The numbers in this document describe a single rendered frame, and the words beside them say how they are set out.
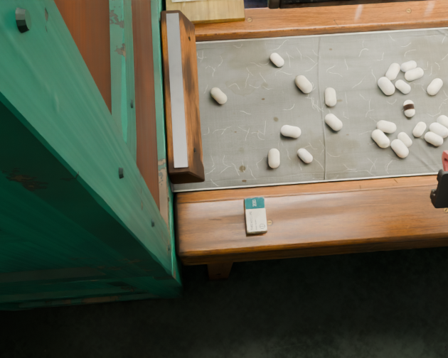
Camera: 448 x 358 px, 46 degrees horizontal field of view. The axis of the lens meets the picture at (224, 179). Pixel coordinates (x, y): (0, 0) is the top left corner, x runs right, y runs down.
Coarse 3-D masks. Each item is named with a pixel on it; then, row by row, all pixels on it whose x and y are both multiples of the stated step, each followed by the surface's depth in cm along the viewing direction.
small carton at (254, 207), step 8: (248, 200) 91; (256, 200) 91; (264, 200) 91; (248, 208) 91; (256, 208) 91; (264, 208) 91; (248, 216) 90; (256, 216) 90; (264, 216) 90; (248, 224) 90; (256, 224) 90; (264, 224) 90; (248, 232) 90; (256, 232) 90; (264, 232) 91
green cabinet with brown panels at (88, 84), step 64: (0, 0) 16; (64, 0) 30; (128, 0) 50; (0, 64) 16; (64, 64) 24; (128, 64) 46; (0, 128) 18; (64, 128) 23; (128, 128) 44; (0, 192) 28; (64, 192) 27; (128, 192) 40; (0, 256) 60; (64, 256) 64; (128, 256) 54
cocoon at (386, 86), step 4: (380, 80) 100; (384, 80) 100; (388, 80) 100; (380, 84) 100; (384, 84) 100; (388, 84) 100; (392, 84) 100; (380, 88) 101; (384, 88) 100; (388, 88) 100; (392, 88) 100; (384, 92) 101; (388, 92) 100; (392, 92) 100
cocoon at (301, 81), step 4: (300, 76) 100; (296, 80) 100; (300, 80) 100; (304, 80) 100; (308, 80) 100; (296, 84) 101; (300, 84) 100; (304, 84) 99; (308, 84) 99; (300, 88) 100; (304, 88) 99; (308, 88) 99; (304, 92) 100; (308, 92) 100
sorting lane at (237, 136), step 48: (240, 48) 103; (288, 48) 104; (336, 48) 104; (384, 48) 104; (432, 48) 104; (240, 96) 101; (288, 96) 101; (336, 96) 101; (384, 96) 101; (432, 96) 102; (240, 144) 98; (288, 144) 98; (336, 144) 99; (432, 144) 99
